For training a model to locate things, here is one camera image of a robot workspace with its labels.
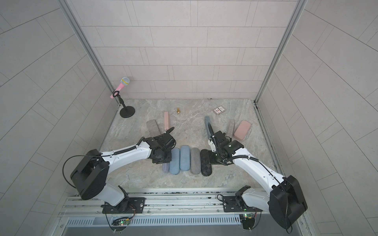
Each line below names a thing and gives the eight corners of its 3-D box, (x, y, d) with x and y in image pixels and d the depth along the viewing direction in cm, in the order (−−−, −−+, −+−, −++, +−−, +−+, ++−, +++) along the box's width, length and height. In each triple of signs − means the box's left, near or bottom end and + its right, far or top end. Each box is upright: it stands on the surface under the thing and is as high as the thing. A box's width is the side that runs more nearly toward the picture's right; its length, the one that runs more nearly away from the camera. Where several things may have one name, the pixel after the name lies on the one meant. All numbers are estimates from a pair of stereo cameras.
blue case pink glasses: (179, 170, 84) (178, 168, 81) (181, 147, 93) (180, 145, 91) (189, 170, 84) (189, 168, 81) (190, 147, 93) (190, 145, 91)
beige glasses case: (189, 174, 83) (189, 172, 80) (190, 150, 92) (190, 147, 90) (200, 174, 83) (200, 172, 80) (200, 150, 92) (200, 147, 90)
